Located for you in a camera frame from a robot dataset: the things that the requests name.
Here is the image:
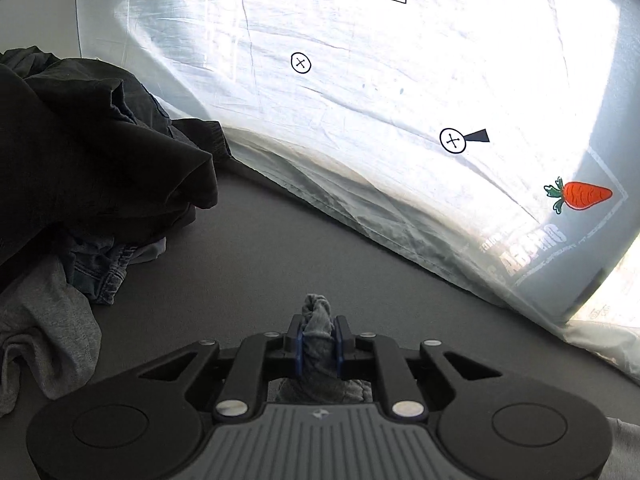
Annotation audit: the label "light grey garment in pile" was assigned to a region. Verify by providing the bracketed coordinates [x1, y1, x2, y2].
[1, 257, 102, 416]

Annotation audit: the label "grey sweatpants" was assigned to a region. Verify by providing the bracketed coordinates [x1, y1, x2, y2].
[274, 294, 373, 404]

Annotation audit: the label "dark grey garment on pile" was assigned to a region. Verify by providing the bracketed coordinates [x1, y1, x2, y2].
[1, 47, 231, 282]

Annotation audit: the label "white printed plastic curtain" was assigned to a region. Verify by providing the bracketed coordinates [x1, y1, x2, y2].
[76, 0, 639, 377]

